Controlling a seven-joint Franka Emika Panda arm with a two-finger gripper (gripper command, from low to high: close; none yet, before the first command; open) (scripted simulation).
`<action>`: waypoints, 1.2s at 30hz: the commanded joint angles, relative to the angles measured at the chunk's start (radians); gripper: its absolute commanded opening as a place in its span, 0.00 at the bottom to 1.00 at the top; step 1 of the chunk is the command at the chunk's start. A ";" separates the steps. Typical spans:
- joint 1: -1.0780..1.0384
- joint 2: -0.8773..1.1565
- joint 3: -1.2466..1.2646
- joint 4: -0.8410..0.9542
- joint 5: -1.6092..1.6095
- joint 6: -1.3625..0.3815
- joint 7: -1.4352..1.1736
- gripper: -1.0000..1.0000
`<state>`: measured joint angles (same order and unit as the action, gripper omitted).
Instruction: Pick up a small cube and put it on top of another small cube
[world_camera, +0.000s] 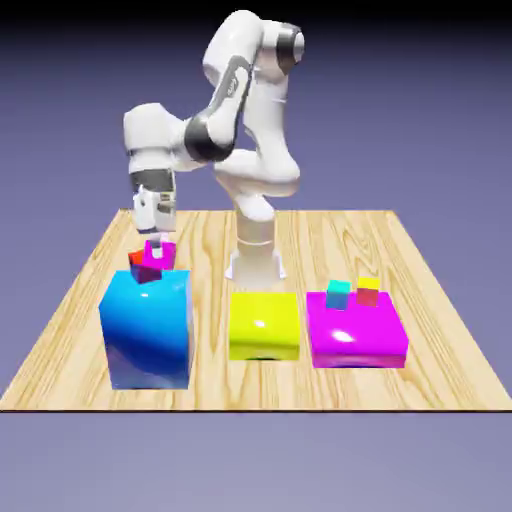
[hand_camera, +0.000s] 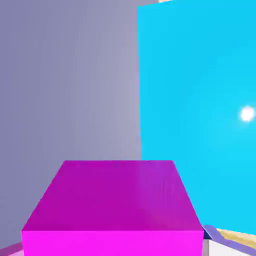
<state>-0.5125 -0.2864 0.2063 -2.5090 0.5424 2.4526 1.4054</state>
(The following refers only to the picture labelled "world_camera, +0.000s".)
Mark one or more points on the large magenta box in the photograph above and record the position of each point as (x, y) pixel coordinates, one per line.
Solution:
(356, 332)

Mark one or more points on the small red cube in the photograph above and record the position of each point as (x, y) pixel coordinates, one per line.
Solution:
(136, 258)

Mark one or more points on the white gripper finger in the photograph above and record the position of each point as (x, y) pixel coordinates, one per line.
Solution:
(158, 247)

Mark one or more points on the small yellow cube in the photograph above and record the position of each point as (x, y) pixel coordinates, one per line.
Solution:
(368, 291)

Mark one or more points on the small magenta cube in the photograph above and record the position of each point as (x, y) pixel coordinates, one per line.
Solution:
(166, 259)

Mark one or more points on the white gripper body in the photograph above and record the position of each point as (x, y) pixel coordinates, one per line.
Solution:
(154, 214)

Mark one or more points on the small cyan cube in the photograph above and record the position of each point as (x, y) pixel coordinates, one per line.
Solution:
(338, 294)

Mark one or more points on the large blue box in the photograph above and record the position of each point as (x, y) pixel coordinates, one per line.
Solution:
(146, 332)

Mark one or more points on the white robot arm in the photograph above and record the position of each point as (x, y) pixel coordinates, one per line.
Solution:
(256, 120)

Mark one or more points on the large yellow box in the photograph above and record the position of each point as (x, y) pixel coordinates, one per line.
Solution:
(264, 324)

